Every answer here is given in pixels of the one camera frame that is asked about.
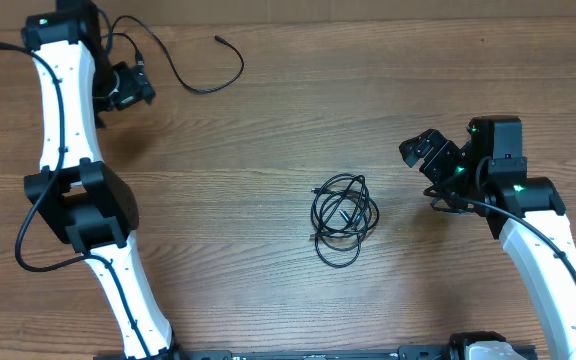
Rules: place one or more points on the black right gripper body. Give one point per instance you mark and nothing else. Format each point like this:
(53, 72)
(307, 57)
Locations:
(442, 168)

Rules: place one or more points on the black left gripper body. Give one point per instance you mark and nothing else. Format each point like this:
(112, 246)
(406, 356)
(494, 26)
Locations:
(128, 86)

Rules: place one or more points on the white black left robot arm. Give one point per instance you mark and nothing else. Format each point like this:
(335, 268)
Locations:
(85, 203)

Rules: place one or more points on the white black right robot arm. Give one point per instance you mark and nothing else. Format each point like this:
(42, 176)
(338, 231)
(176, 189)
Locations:
(488, 176)

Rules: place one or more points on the brown cardboard back board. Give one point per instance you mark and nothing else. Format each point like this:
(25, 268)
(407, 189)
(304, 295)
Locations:
(221, 12)

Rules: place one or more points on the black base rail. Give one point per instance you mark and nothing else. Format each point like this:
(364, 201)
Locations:
(407, 352)

